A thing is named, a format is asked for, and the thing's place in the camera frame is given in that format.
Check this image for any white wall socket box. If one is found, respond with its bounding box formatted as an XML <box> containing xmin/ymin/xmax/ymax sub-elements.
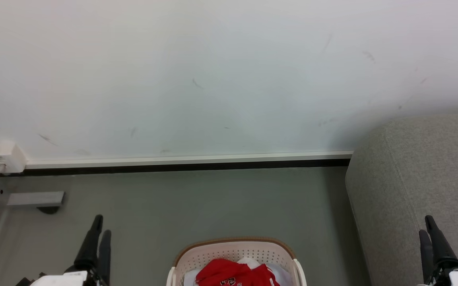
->
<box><xmin>0</xmin><ymin>141</ymin><xmax>27</xmax><ymax>176</ymax></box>

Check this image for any white and black baseboard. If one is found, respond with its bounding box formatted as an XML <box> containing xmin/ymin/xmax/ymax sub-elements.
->
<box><xmin>0</xmin><ymin>150</ymin><xmax>353</xmax><ymax>178</ymax></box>

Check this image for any cream perforated laundry basket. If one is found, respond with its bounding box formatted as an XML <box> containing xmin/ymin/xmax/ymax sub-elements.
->
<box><xmin>167</xmin><ymin>237</ymin><xmax>307</xmax><ymax>286</ymax></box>

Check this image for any grey fabric sofa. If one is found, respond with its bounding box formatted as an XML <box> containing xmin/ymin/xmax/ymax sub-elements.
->
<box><xmin>345</xmin><ymin>113</ymin><xmax>458</xmax><ymax>286</ymax></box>

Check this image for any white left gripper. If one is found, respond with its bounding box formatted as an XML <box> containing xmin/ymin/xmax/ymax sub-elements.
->
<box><xmin>29</xmin><ymin>214</ymin><xmax>112</xmax><ymax>286</ymax></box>

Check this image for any red garment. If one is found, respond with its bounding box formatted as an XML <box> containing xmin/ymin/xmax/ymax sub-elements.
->
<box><xmin>195</xmin><ymin>258</ymin><xmax>280</xmax><ymax>286</ymax></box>

